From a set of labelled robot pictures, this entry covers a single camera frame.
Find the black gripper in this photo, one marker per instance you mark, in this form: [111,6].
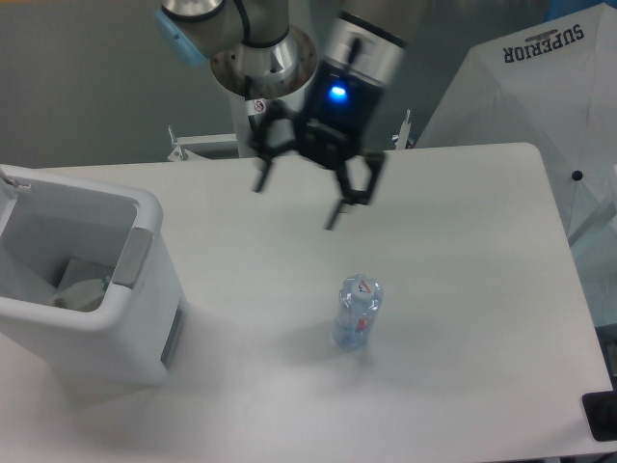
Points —
[337,116]

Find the clear plastic water bottle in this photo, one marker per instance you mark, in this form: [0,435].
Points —
[360,299]

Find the white green plastic bag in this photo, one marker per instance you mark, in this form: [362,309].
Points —
[82,287]

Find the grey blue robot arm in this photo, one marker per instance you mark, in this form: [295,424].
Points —
[284,95]

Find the white trash can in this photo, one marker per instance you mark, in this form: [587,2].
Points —
[47,219]

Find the white umbrella with text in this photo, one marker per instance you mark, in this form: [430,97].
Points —
[552,86]

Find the black device at table edge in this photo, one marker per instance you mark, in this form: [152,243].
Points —
[600,411]

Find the white metal base frame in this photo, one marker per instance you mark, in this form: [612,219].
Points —
[225,146]

